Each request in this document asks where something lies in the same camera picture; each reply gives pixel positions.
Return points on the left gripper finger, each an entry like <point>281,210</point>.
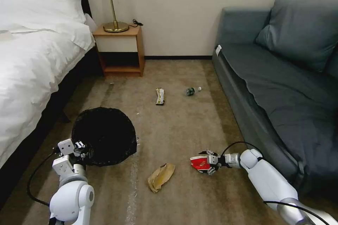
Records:
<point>79,145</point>
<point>84,155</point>

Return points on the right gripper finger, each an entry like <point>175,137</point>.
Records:
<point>210,152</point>
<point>212,170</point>

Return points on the red and white carton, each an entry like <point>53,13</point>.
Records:
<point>199,163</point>

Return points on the trash bin with black bag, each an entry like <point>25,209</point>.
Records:
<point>105,135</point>

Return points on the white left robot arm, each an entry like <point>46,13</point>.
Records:
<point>71,196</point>

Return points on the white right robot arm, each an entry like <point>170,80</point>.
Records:
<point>266,177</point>

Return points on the crumpled brown paper bag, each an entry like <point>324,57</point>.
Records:
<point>161,177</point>

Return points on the crushed green plastic bottle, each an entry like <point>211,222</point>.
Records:
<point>190,91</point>

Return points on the yellow-black snack wrapper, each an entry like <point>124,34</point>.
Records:
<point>160,96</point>

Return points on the grey-blue fabric sofa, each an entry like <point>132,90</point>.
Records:
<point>277,98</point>

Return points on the white bed duvet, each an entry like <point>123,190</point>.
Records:
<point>31,72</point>

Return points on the black baseboard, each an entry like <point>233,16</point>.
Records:
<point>179,57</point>

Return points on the white sofa label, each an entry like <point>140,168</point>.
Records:
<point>218,50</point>

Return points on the wooden nightstand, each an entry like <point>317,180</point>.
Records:
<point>118,43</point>

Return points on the brass table lamp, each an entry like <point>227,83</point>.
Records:
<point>115,26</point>

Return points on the grey-blue sofa cushion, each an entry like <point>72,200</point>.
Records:
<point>298,32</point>

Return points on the white pillow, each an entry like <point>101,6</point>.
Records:
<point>39,1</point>

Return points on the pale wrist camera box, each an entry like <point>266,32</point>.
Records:
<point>211,159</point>
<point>66,147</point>

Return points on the dark bed frame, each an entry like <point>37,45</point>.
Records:
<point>64,97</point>

